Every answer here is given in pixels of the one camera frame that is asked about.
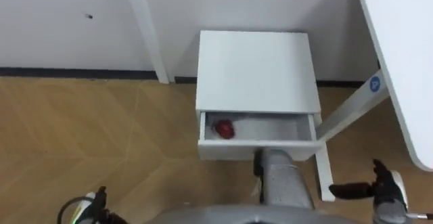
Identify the white bedside cabinet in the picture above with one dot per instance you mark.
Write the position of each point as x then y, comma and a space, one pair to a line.
253, 71

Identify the white desk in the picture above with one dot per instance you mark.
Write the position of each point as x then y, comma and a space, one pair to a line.
406, 48

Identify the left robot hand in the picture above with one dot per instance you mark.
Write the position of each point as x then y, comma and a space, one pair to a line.
98, 210

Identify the white upright post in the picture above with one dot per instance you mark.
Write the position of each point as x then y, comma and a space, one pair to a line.
149, 34

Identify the white cabinet drawer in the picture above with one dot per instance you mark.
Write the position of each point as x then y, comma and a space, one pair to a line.
236, 148

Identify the red soft toy fruit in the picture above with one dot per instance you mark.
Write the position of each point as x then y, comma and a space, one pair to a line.
225, 129

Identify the robot legs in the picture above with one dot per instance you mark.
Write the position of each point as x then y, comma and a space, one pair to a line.
282, 180

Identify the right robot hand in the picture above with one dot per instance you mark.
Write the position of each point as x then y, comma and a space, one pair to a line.
385, 190

